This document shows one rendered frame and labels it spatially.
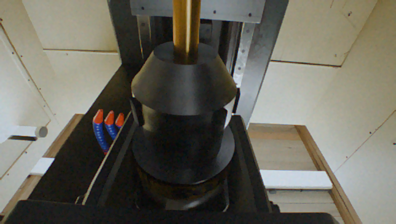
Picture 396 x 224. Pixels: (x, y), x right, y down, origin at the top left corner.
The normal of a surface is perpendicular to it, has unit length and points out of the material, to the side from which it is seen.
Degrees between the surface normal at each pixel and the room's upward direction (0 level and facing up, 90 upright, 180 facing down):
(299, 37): 90
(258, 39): 90
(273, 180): 180
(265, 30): 90
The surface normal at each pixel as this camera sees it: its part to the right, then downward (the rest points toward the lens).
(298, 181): 0.06, -0.75
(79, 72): -0.01, 0.65
